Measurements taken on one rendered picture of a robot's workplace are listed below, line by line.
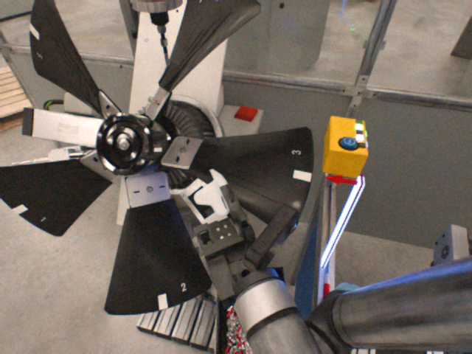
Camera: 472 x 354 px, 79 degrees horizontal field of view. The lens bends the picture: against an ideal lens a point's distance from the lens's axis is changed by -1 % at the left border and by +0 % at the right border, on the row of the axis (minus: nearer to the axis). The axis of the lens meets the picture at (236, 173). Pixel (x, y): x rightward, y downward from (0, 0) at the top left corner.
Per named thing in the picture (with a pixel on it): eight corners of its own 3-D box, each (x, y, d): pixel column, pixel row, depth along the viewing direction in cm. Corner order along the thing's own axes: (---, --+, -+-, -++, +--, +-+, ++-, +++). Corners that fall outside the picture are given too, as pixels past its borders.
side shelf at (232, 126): (186, 104, 134) (186, 99, 132) (262, 115, 128) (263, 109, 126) (166, 136, 118) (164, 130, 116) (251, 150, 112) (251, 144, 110)
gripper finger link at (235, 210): (219, 183, 45) (242, 234, 41) (228, 179, 45) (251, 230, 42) (220, 195, 49) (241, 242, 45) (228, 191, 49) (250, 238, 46)
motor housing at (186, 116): (138, 178, 85) (110, 183, 72) (147, 99, 82) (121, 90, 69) (212, 192, 81) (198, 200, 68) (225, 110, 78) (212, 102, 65)
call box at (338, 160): (323, 141, 94) (330, 114, 86) (355, 147, 92) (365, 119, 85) (320, 176, 83) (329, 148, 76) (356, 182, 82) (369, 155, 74)
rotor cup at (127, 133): (122, 170, 69) (84, 175, 56) (129, 109, 67) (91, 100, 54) (179, 181, 66) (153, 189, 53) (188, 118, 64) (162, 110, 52)
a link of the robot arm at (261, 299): (299, 299, 35) (296, 318, 41) (281, 267, 38) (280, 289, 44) (243, 327, 33) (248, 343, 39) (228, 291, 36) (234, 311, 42)
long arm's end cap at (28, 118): (66, 113, 88) (32, 108, 76) (63, 137, 89) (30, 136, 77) (57, 111, 88) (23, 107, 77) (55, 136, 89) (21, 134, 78)
